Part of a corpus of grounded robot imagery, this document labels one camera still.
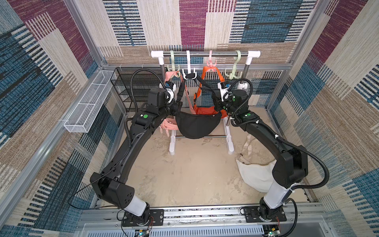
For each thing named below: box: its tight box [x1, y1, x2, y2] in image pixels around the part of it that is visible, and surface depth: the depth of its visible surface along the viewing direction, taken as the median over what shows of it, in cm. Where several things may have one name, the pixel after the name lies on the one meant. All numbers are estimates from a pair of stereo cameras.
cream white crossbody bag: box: [235, 133, 277, 193], surface depth 89 cm
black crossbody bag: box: [175, 73, 223, 139], surface depth 92 cm
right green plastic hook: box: [225, 50, 243, 80], surface depth 70 cm
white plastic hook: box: [182, 50, 197, 80], surface depth 71 cm
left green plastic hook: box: [167, 50, 181, 72], surface depth 69 cm
